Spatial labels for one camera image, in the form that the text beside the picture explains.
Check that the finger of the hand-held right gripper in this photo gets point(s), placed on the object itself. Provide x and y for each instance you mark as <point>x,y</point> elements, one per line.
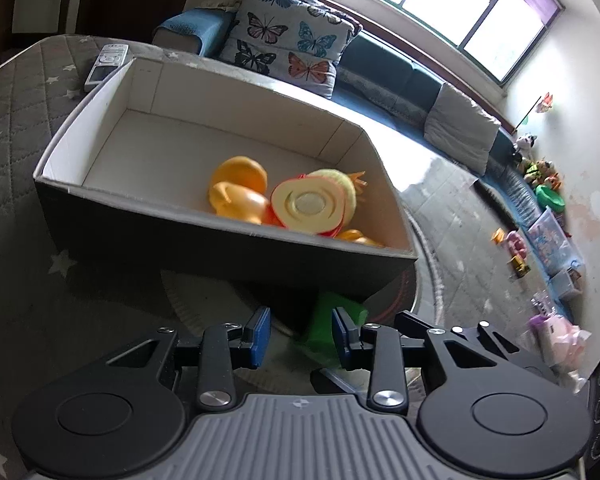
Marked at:
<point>520,352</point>
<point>337,382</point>

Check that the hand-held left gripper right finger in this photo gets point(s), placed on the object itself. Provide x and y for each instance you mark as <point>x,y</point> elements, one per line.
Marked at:
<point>341,337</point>

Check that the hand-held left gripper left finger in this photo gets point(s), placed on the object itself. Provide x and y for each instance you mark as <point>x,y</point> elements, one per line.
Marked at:
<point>260,335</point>

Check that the green plastic toy piece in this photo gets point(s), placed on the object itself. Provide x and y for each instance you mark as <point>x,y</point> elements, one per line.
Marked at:
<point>322,320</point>

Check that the small orange toy duck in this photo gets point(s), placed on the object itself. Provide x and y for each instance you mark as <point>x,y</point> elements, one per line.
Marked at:
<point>355,237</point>

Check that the red toy apple half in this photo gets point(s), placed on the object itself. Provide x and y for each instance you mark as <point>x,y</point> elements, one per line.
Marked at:
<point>307,205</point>

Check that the large orange toy duck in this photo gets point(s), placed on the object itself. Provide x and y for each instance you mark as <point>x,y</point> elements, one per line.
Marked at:
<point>240,180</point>

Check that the yellow plush chick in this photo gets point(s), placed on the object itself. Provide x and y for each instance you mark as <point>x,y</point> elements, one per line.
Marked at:
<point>337,180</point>

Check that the grey cardboard box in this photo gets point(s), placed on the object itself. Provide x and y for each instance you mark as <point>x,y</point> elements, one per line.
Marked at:
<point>130,240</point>

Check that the purple toy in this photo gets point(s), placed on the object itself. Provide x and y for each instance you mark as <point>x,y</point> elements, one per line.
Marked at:
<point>540,320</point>

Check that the white and pink toy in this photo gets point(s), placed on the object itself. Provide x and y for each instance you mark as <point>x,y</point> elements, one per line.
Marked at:
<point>562,342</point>

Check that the yellow toy truck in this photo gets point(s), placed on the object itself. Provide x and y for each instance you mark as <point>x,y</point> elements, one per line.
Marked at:
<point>519,266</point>

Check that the clear plastic storage box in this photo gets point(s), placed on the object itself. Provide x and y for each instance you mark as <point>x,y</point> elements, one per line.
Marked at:
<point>550,240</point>

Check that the small yellow toy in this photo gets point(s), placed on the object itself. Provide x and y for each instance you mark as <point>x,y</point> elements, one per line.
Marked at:
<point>498,235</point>

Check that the green plastic bowl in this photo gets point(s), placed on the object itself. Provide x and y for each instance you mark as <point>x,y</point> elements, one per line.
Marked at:
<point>550,195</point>

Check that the cluster of stuffed toys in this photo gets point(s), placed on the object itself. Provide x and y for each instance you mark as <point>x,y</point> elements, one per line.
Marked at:
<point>542,170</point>

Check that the black and white stuffed toy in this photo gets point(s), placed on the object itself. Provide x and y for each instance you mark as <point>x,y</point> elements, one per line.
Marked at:
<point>525,142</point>

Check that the grey cushion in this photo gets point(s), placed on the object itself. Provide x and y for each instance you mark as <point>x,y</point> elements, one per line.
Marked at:
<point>462,127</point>

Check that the dark blue sofa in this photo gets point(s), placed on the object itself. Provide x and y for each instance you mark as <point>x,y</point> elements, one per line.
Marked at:
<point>395,80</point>

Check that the white remote control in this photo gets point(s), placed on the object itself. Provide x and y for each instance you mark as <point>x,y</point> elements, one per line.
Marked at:
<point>105,67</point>

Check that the grey star quilted table cover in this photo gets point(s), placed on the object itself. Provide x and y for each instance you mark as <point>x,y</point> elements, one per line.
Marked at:
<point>20,110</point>

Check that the wall flower decoration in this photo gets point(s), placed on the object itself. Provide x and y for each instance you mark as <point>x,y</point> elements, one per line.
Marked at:
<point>545,102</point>

